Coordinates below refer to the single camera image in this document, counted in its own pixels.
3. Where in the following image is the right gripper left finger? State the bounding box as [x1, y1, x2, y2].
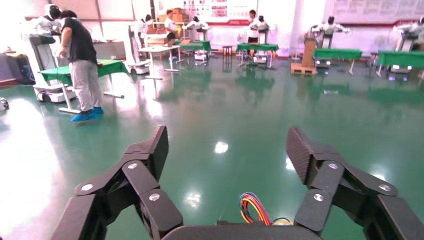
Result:
[73, 125, 184, 240]

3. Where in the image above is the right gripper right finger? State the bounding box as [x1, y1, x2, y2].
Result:
[286, 126, 399, 234]

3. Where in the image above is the power supply with coloured wires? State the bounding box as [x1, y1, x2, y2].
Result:
[239, 192, 294, 227]

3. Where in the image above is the green cloth covered table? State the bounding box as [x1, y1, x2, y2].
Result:
[39, 58, 131, 116]
[376, 50, 424, 80]
[312, 47, 364, 76]
[172, 39, 213, 63]
[235, 43, 280, 69]

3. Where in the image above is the white legged table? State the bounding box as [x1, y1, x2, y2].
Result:
[139, 44, 185, 81]

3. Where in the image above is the wooden pallet with cardboard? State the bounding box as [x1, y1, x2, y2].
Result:
[290, 37, 319, 77]

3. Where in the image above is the white wheeled robot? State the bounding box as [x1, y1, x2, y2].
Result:
[22, 3, 78, 104]
[184, 15, 210, 61]
[306, 15, 353, 51]
[255, 14, 272, 64]
[127, 19, 152, 76]
[393, 16, 424, 53]

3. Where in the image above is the person in black T-shirt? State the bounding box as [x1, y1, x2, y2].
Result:
[58, 9, 106, 123]

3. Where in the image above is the dark small stool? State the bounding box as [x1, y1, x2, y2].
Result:
[221, 45, 234, 73]

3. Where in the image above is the person in white shirt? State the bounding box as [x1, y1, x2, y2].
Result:
[247, 9, 259, 45]
[164, 9, 179, 43]

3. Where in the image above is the dark luggage case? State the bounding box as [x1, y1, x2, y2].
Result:
[0, 52, 36, 88]

